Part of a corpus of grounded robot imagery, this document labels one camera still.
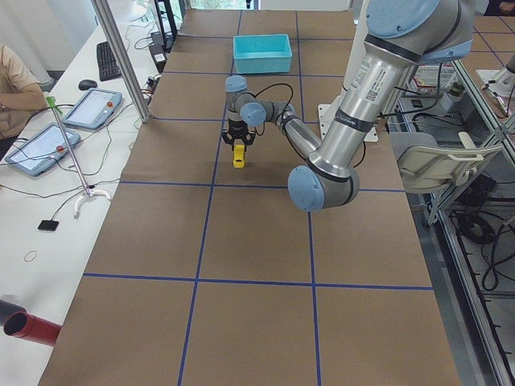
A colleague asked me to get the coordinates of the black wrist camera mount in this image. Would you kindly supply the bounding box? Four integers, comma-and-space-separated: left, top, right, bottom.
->
221, 130, 256, 150

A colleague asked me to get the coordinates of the turquoise plastic bin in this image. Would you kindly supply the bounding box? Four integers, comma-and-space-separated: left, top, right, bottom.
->
233, 34, 292, 75

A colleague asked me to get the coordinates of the black keyboard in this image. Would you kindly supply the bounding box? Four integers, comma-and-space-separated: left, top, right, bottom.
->
97, 41, 122, 81

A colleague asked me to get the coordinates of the teach pendant tablet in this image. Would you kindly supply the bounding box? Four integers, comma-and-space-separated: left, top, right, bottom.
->
6, 122, 68, 177
63, 88, 122, 129

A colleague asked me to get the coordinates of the white plastic chair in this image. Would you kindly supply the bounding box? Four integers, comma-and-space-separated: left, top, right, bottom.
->
389, 132, 503, 194

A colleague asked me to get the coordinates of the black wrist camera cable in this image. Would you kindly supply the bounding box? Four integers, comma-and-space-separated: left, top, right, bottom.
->
253, 82, 295, 138

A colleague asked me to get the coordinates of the near teach pendant tablet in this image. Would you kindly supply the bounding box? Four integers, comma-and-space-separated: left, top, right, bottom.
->
6, 122, 68, 177

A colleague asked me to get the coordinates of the black computer mouse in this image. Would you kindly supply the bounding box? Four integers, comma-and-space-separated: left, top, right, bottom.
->
78, 79, 97, 91

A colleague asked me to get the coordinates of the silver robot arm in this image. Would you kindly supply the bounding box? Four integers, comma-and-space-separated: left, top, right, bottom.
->
225, 1, 476, 211

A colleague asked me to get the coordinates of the silver pole white stand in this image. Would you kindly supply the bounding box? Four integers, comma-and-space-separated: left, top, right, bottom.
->
45, 96, 112, 220

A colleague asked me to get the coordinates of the small black square pad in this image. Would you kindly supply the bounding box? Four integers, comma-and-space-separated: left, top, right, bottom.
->
37, 220, 59, 232

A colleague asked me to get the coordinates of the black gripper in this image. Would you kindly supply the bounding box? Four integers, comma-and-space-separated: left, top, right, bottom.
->
227, 120, 250, 142

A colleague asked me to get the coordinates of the aluminium frame post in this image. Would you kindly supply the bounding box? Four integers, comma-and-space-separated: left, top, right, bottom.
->
91, 0, 150, 123

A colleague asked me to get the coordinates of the far teach pendant tablet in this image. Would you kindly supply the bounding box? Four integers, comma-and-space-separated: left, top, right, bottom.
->
63, 88, 122, 129

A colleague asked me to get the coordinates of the rubber band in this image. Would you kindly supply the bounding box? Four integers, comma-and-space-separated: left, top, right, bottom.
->
23, 250, 38, 262

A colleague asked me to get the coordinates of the yellow beetle toy car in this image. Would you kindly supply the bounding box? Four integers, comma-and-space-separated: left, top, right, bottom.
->
233, 144, 246, 169

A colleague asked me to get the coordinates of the seated person beige shirt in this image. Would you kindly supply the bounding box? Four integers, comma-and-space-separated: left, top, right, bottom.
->
1, 44, 47, 142

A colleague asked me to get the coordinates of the red cylinder tube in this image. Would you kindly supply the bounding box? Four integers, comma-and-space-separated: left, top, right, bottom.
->
3, 312, 61, 346

